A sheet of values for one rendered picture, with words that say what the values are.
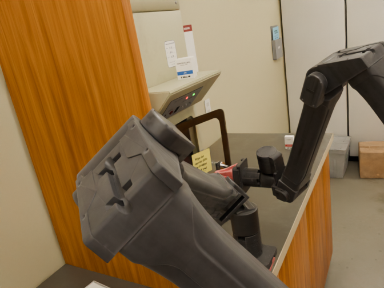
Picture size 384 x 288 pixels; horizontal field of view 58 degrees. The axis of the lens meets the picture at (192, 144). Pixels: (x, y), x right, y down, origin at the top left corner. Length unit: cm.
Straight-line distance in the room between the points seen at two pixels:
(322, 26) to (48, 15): 320
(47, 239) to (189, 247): 111
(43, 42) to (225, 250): 83
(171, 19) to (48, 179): 63
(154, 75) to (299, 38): 302
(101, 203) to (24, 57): 85
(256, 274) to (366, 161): 349
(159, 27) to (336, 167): 295
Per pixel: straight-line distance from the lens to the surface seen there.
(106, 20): 84
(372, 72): 66
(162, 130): 30
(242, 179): 104
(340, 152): 365
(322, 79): 69
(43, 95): 105
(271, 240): 123
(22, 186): 124
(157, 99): 89
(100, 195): 27
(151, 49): 102
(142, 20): 101
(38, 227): 130
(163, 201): 23
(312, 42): 390
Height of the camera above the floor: 164
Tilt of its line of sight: 18 degrees down
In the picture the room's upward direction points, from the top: 10 degrees counter-clockwise
